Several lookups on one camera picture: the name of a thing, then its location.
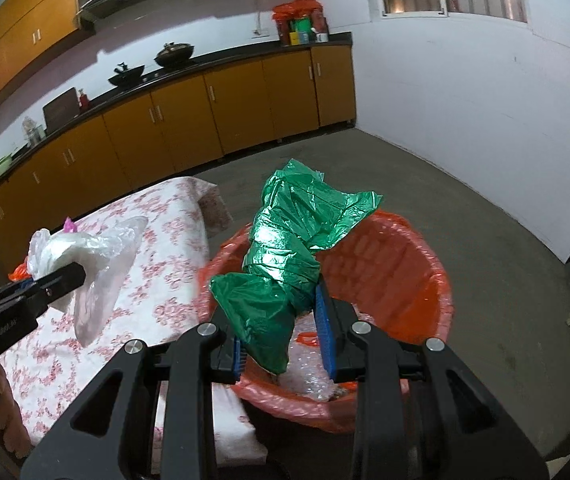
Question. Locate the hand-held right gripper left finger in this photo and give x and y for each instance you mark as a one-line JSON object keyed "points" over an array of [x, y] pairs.
{"points": [[236, 360]]}

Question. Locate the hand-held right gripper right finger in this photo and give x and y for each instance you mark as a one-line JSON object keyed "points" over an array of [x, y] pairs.
{"points": [[323, 332]]}

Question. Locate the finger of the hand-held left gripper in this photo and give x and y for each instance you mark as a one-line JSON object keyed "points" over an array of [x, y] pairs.
{"points": [[60, 282]]}

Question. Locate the white translucent plastic bag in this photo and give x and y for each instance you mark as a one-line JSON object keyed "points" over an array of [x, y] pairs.
{"points": [[100, 260]]}

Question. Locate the orange lined waste basket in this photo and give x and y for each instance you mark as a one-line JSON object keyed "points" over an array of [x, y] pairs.
{"points": [[390, 280]]}

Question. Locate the green plastic bag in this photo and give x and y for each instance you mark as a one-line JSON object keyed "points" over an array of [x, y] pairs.
{"points": [[285, 240]]}

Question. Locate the person's left hand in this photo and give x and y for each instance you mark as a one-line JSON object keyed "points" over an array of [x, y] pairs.
{"points": [[15, 415]]}

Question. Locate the clear bubble wrap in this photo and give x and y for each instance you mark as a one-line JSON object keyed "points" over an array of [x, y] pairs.
{"points": [[310, 375]]}

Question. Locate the clear glass jar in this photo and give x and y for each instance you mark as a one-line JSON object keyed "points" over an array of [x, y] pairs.
{"points": [[30, 130]]}

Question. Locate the brown cutting board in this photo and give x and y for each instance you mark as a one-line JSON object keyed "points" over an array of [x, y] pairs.
{"points": [[60, 109]]}

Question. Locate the small red bottle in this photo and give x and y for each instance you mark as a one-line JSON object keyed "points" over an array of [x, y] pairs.
{"points": [[84, 101]]}

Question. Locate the orange lower kitchen cabinets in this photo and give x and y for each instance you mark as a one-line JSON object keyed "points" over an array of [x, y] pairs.
{"points": [[190, 120]]}

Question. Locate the small black wok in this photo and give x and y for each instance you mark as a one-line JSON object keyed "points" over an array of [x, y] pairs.
{"points": [[126, 77]]}

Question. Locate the black wok with lid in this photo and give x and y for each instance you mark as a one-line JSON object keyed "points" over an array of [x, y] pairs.
{"points": [[174, 54]]}

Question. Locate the black kitchen countertop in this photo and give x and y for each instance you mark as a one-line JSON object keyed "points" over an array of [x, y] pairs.
{"points": [[225, 57]]}

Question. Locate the white mug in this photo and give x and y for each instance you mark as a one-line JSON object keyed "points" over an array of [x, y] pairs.
{"points": [[321, 38]]}

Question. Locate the green plastic container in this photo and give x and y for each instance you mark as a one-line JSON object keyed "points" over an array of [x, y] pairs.
{"points": [[301, 29]]}

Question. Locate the orange bag on counter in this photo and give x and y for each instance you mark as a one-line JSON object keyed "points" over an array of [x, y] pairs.
{"points": [[290, 9]]}

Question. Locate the orange upper wall cabinets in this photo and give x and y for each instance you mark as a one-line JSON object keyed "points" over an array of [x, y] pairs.
{"points": [[20, 45]]}

